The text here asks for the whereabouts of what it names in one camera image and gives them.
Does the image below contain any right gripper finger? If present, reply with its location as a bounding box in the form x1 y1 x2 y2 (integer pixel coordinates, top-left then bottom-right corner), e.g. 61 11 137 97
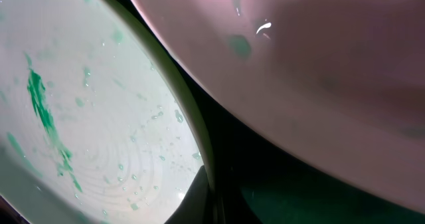
165 166 214 224

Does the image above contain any white plate bottom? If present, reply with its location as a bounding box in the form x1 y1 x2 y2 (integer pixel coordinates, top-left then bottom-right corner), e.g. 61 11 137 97
1 0 210 223

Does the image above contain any white plate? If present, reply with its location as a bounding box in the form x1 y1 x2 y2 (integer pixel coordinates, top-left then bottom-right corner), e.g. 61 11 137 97
131 0 424 212
1 0 210 223

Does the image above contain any white plate top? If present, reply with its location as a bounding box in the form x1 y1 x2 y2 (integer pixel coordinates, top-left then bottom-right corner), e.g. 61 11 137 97
131 0 424 212

